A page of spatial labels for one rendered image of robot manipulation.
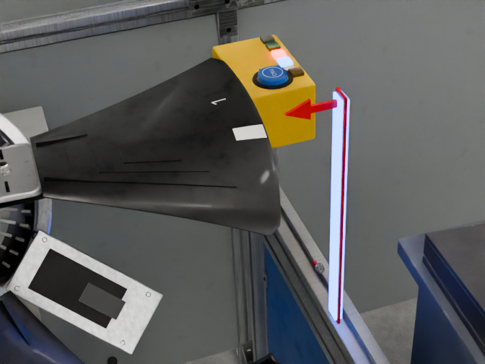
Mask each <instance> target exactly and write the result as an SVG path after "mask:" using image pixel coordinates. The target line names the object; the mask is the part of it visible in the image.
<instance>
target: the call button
mask: <svg viewBox="0 0 485 364"><path fill-rule="evenodd" d="M258 81H259V82H260V83H261V84H263V85H268V86H275V85H281V84H284V83H285V82H286V81H287V71H286V70H285V69H283V68H282V67H280V65H278V66H267V67H264V68H262V69H259V72H258Z"/></svg>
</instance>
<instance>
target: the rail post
mask: <svg viewBox="0 0 485 364"><path fill-rule="evenodd" d="M246 233H247V247H248V272H249V285H250V311H251V324H252V338H253V362H255V361H257V360H259V359H261V358H263V357H265V356H266V355H267V354H266V319H265V301H264V283H263V249H262V238H261V236H260V234H258V233H253V232H249V231H246Z"/></svg>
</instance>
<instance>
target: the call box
mask: <svg viewBox="0 0 485 364"><path fill-rule="evenodd" d="M272 36H273V37H274V39H275V42H277V43H278V44H279V45H280V46H281V49H283V50H284V51H285V53H286V54H287V56H288V57H290V59H291V60H292V61H293V65H291V66H284V67H282V68H283V69H285V70H286V71H287V81H286V82H285V83H284V84H280V85H275V86H268V85H264V84H261V83H260V82H259V81H258V72H259V69H262V68H264V67H267V66H278V65H279V64H278V62H277V59H275V58H274V57H273V56H272V55H271V52H269V51H268V49H267V48H266V44H265V45H264V44H263V43H262V42H261V40H260V38H254V39H250V40H243V41H239V42H235V43H228V44H224V45H217V46H214V47H213V48H212V56H213V58H214V59H219V60H223V61H224V62H225V63H226V64H227V65H228V66H229V67H230V68H231V70H233V72H234V73H235V74H236V75H237V77H238V78H239V80H240V81H241V82H242V84H243V86H244V87H245V89H246V90H247V91H248V94H249V95H250V97H251V98H252V100H253V102H254V104H255V106H256V108H257V110H258V112H259V114H260V116H261V119H262V121H263V124H264V126H265V128H266V132H267V134H268V137H269V140H270V143H271V148H275V147H281V146H285V145H288V144H294V143H298V142H303V141H307V140H311V139H314V138H315V113H311V120H310V119H305V118H296V117H291V116H285V113H286V112H287V111H290V110H291V109H293V108H294V107H296V106H298V105H299V104H300V103H303V102H304V101H306V100H307V99H309V98H310V99H311V104H314V103H315V83H314V82H313V81H312V80H311V78H310V77H309V76H308V75H307V73H306V72H305V71H304V69H303V68H302V67H301V66H300V65H299V64H298V62H297V61H296V60H295V58H294V57H293V56H292V55H291V53H290V52H289V51H288V50H287V49H286V47H285V46H284V45H283V43H282V42H281V41H280V40H279V39H278V38H277V36H276V35H272ZM298 66H300V67H301V68H302V70H303V71H304V73H305V75H304V76H301V77H294V78H293V77H292V76H291V74H290V73H289V72H288V69H291V68H294V67H298Z"/></svg>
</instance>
